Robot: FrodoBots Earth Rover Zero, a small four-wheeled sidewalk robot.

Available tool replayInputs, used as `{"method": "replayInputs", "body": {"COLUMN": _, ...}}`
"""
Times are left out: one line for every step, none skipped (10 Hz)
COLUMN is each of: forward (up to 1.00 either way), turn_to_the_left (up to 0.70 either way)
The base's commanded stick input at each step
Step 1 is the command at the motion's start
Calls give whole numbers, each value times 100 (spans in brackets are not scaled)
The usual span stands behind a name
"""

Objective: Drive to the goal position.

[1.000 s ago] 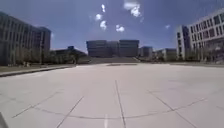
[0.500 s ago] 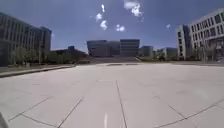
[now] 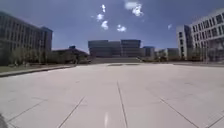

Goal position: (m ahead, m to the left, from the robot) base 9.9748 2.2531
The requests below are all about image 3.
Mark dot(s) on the wide stone steps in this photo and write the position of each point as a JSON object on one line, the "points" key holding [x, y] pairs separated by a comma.
{"points": [[115, 60]]}

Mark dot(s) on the dark glass building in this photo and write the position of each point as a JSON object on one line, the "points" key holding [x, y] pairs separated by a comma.
{"points": [[116, 48]]}

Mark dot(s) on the pale concrete slab plaza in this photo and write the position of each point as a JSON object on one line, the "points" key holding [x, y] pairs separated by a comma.
{"points": [[133, 93]]}

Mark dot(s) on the low dark-roofed building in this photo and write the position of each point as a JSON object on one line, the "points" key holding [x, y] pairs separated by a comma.
{"points": [[68, 55]]}

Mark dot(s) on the pale low building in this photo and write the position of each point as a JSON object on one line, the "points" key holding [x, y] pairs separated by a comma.
{"points": [[168, 53]]}

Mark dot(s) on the pale kerb strip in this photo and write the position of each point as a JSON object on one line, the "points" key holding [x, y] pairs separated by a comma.
{"points": [[33, 70]]}

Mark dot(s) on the grass strip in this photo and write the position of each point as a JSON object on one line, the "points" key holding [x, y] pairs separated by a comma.
{"points": [[23, 68]]}

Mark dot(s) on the row of trees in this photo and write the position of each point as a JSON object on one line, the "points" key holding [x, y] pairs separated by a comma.
{"points": [[23, 56]]}

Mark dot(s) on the grey many-windowed building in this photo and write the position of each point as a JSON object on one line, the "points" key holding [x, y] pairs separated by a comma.
{"points": [[20, 33]]}

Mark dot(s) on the white building with dark windows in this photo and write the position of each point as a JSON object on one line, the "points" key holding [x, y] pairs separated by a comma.
{"points": [[206, 36]]}

